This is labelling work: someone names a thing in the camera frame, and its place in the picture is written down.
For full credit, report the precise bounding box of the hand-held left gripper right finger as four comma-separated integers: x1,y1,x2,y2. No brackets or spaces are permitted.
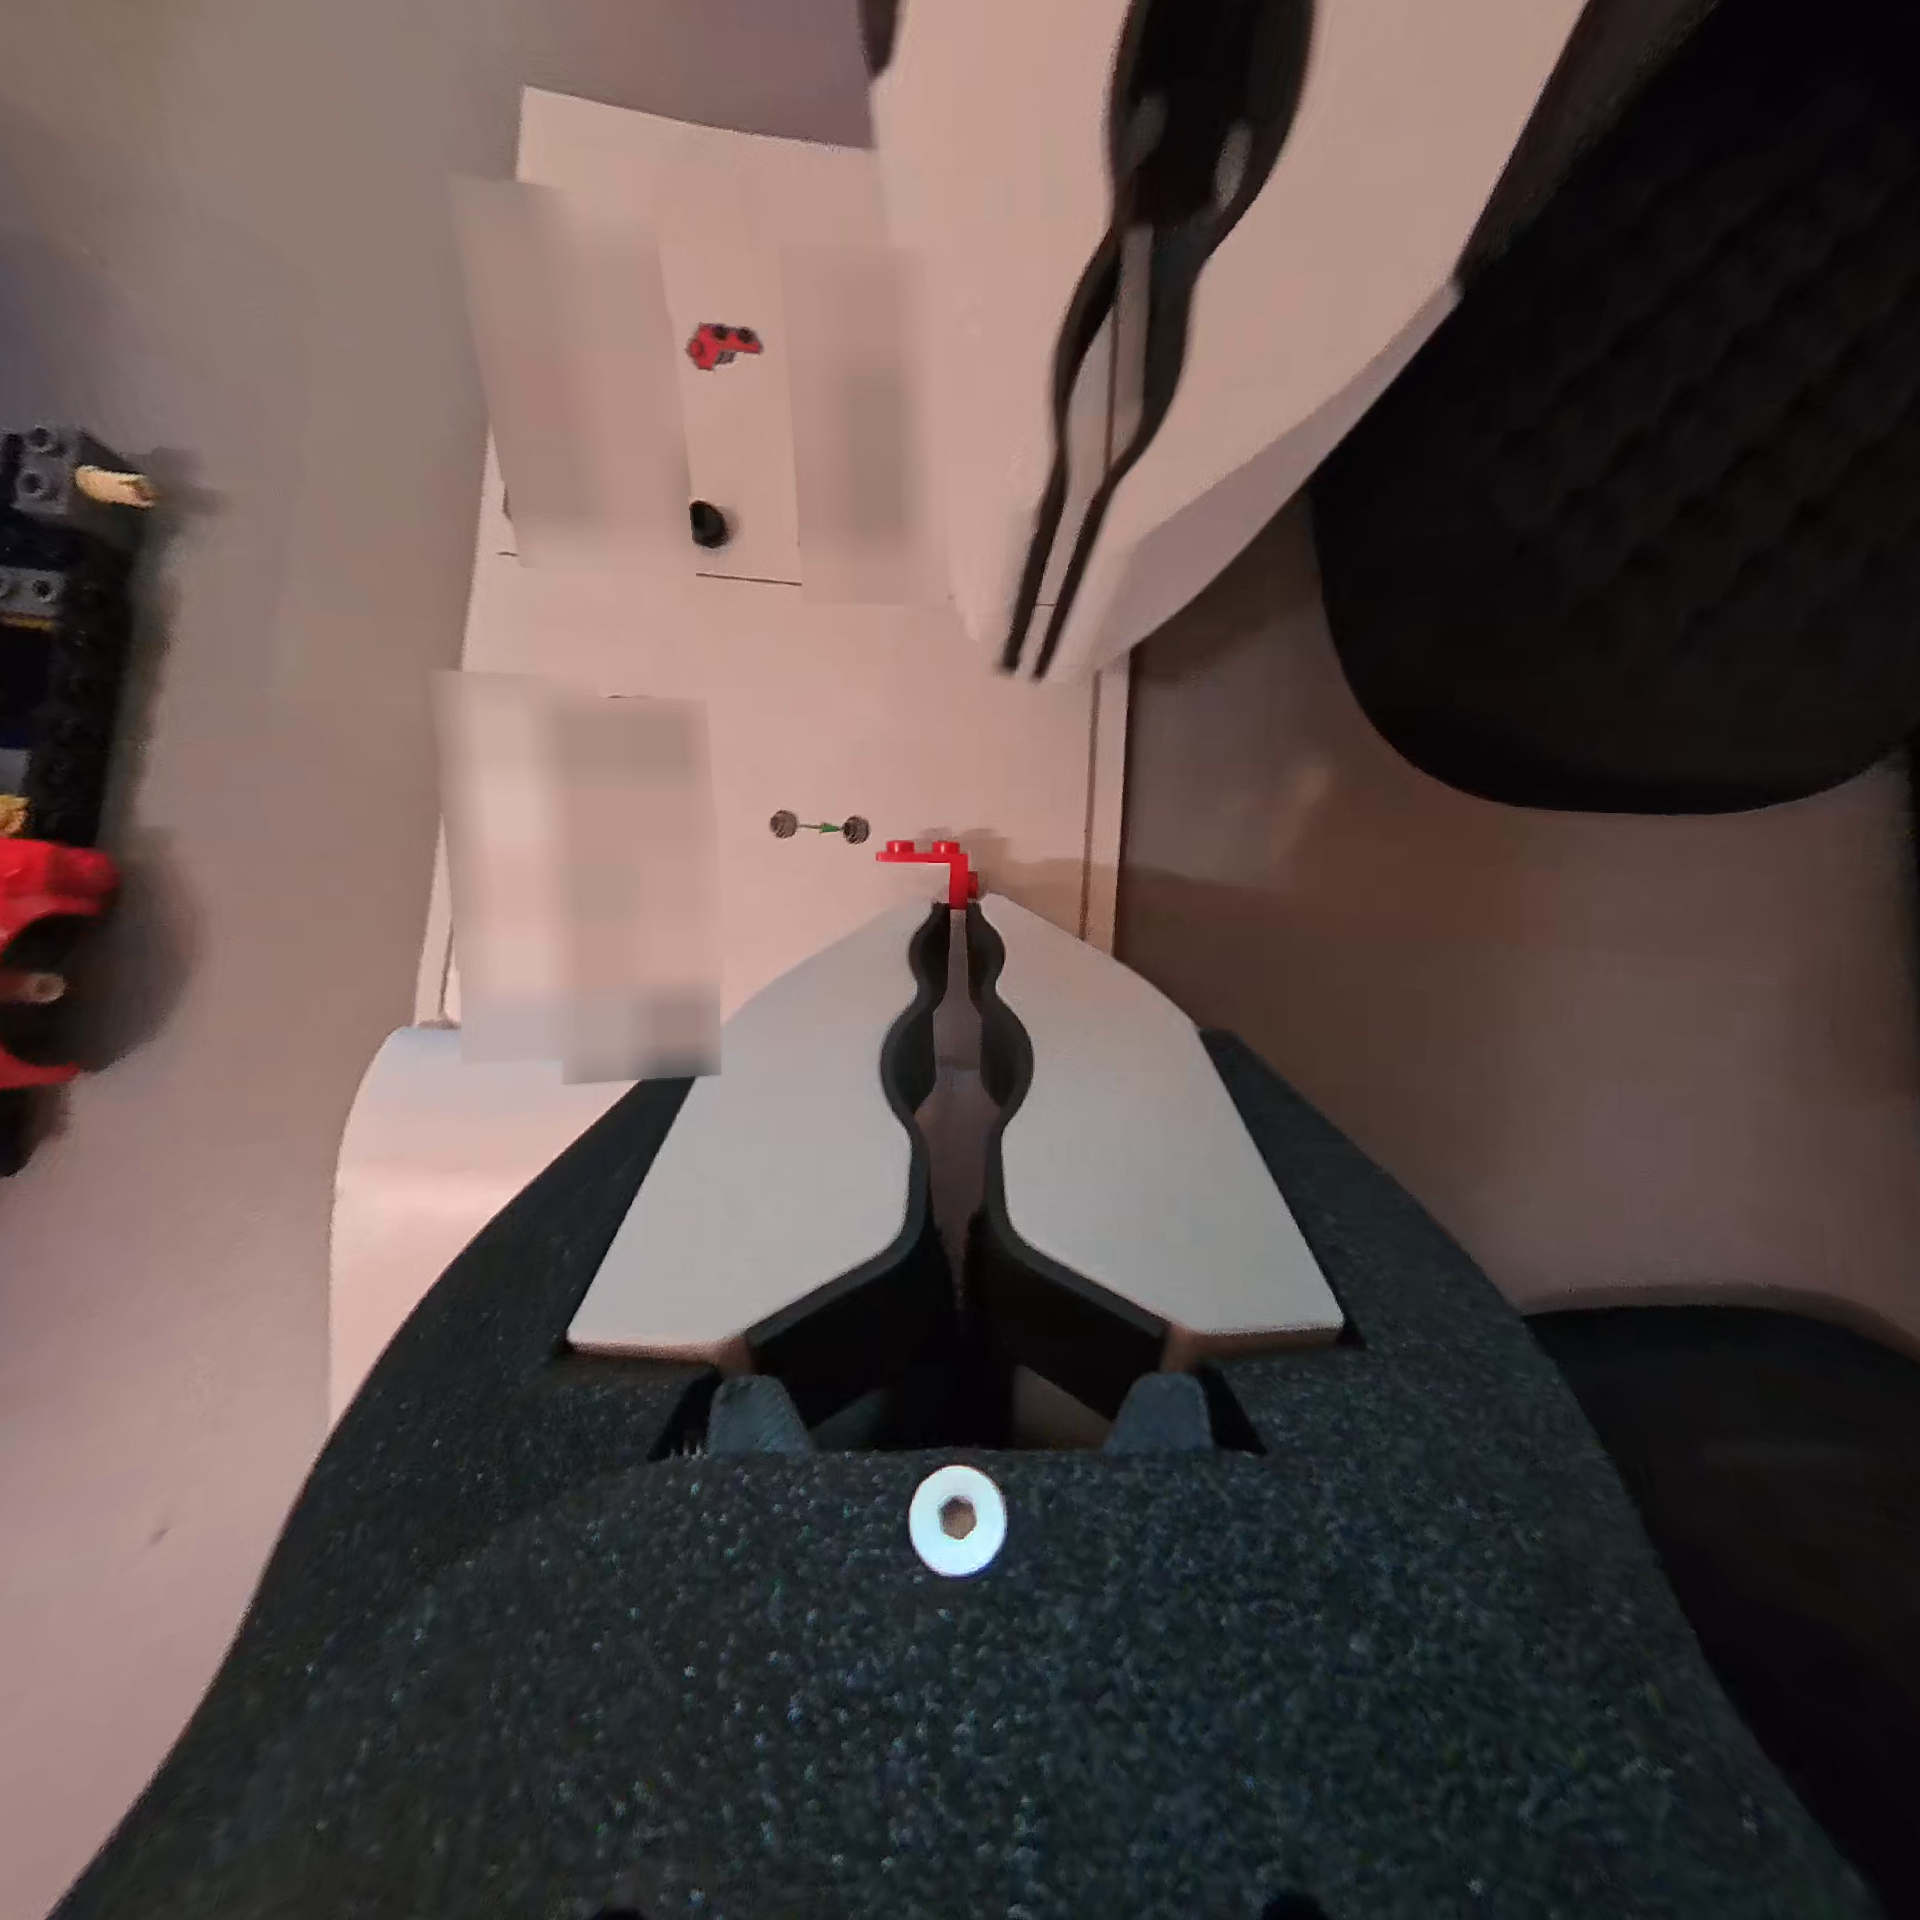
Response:
968,897,1347,1370

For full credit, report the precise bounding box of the red and black lego car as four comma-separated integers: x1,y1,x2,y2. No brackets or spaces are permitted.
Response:
0,429,161,1180

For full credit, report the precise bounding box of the black rounded object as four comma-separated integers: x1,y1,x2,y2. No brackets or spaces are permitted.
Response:
1311,0,1920,819
1515,1304,1920,1801

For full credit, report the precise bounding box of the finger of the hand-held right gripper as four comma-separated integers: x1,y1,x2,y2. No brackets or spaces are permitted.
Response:
1045,0,1591,680
870,0,1121,669

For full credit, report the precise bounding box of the lego instruction booklet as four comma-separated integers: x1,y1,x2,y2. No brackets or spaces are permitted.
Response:
330,90,1132,1442

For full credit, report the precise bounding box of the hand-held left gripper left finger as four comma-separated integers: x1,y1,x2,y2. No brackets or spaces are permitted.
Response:
567,902,959,1370

